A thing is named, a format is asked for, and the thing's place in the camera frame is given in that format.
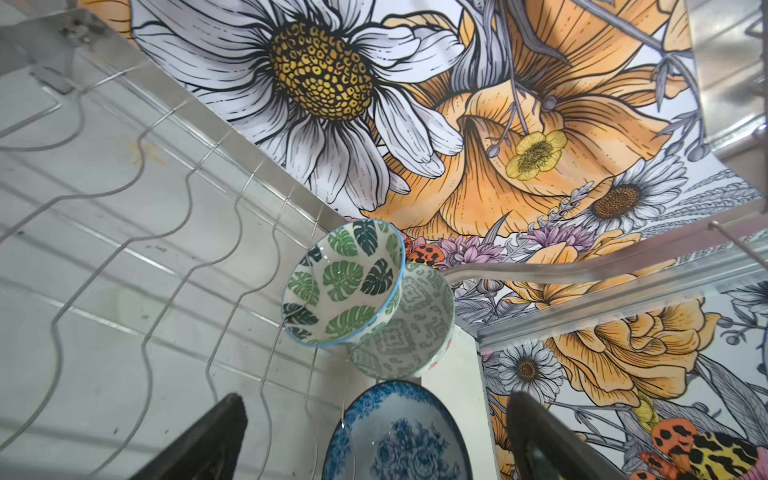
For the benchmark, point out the green leaf pattern bowl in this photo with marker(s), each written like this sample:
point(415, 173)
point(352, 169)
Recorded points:
point(347, 286)

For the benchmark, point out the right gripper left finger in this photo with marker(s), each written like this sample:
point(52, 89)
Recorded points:
point(209, 449)

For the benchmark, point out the steel two-tier dish rack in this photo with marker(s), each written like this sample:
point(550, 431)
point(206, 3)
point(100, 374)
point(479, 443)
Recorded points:
point(165, 165)

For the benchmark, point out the grey-green geometric pattern bowl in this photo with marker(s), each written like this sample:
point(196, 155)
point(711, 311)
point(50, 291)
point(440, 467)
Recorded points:
point(419, 332)

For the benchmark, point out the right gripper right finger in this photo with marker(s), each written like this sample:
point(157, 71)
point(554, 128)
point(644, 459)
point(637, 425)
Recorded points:
point(544, 448)

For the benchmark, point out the right aluminium frame post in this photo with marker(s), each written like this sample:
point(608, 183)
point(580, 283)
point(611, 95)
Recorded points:
point(728, 268)

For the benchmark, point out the blue floral bowl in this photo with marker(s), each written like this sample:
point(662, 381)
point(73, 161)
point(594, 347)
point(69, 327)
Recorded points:
point(397, 430)

